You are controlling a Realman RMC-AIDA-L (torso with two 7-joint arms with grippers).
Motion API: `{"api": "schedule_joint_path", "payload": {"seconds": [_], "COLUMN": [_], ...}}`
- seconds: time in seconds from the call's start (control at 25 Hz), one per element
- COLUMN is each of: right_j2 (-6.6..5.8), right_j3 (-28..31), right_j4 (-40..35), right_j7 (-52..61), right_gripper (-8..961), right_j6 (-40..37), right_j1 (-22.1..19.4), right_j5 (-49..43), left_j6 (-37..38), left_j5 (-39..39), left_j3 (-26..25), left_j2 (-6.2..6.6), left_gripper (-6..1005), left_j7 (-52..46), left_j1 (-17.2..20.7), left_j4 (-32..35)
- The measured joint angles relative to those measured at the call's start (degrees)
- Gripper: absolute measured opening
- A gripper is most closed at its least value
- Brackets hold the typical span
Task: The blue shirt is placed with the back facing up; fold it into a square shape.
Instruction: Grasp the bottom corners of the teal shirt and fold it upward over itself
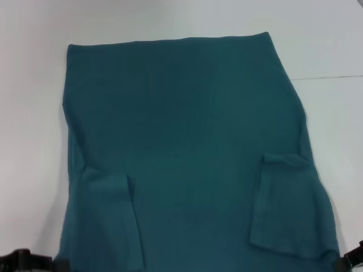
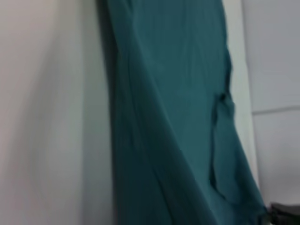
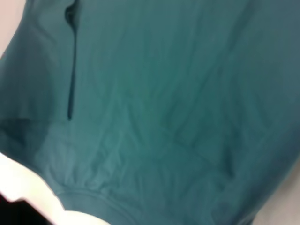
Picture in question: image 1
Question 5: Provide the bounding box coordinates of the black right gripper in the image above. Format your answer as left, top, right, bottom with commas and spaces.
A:
335, 240, 363, 269

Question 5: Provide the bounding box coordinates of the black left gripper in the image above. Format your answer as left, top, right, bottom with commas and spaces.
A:
0, 248, 70, 272

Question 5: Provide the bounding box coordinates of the teal blue shirt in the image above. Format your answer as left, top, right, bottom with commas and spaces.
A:
53, 32, 341, 272

